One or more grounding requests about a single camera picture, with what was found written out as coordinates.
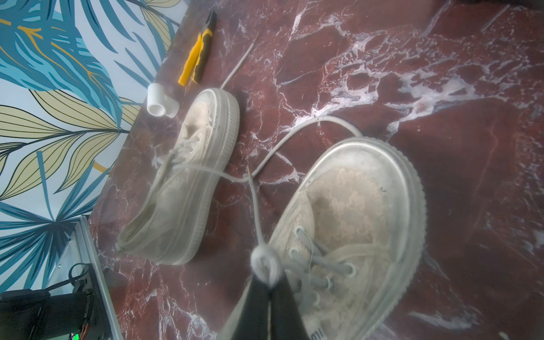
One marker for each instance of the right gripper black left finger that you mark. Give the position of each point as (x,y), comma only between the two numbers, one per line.
(253,321)

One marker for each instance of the aluminium front rail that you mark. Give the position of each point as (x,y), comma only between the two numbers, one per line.
(81,249)

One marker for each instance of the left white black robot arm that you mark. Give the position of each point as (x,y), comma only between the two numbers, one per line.
(36,314)

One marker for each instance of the small beige cylinder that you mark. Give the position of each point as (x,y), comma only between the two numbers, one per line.
(159,104)

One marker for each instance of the beige sneaker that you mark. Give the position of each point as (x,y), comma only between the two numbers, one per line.
(349,241)
(171,223)

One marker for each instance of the yellow handled pliers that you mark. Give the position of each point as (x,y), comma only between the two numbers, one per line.
(197,60)

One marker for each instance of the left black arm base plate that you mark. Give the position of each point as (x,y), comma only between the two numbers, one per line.
(95,324)

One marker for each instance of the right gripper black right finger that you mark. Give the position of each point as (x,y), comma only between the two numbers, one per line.
(286,322)

